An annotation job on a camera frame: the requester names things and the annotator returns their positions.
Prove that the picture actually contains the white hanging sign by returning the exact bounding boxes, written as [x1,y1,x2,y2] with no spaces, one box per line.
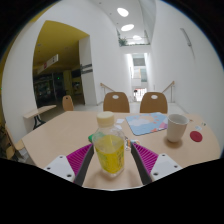
[36,54,60,75]

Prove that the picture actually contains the white cup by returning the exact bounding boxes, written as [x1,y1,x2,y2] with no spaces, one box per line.
[166,113,190,144]

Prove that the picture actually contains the wooden bench table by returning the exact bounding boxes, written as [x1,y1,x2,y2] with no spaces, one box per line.
[23,104,58,130]

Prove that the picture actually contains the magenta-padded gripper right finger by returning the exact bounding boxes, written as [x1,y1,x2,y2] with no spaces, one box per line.
[129,141,184,186]

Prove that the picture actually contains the long grey wall lamp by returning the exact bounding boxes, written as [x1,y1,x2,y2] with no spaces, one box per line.
[180,27,196,59]

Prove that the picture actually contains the wooden stair handrail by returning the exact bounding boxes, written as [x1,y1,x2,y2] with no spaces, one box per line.
[99,82,116,104]
[161,80,176,104]

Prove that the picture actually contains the flat round red coaster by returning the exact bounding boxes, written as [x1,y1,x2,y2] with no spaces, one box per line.
[189,130,204,143]

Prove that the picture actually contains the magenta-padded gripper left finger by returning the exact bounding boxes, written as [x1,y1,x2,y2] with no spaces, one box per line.
[43,143,96,187]

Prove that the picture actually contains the round ceiling lights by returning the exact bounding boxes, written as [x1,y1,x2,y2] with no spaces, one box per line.
[116,7,144,42]

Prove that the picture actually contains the green balcony plant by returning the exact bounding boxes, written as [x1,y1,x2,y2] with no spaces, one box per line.
[117,35,129,47]

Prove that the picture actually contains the small light wooden chair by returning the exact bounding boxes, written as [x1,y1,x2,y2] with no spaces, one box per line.
[61,94,75,112]

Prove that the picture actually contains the clear bottle with yellow drink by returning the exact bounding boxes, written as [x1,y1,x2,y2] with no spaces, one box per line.
[91,111,127,178]

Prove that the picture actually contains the colourful printed mouse pad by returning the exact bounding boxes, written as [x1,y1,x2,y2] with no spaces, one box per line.
[125,111,169,137]

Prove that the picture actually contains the brown wooden chair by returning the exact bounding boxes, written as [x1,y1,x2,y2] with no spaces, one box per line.
[102,91,131,114]
[139,91,169,115]

